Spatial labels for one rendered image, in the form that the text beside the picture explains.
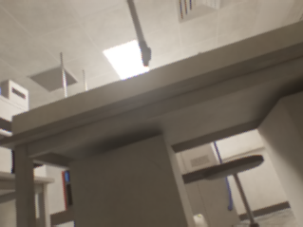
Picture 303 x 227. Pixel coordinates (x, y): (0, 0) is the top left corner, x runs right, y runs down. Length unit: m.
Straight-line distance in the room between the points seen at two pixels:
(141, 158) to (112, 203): 0.24
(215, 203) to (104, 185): 1.92
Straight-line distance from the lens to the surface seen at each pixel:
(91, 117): 0.93
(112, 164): 1.17
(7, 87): 2.01
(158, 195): 1.10
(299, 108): 1.23
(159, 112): 0.90
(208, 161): 3.01
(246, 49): 0.98
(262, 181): 4.24
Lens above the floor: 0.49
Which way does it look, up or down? 23 degrees up
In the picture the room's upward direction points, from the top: 16 degrees counter-clockwise
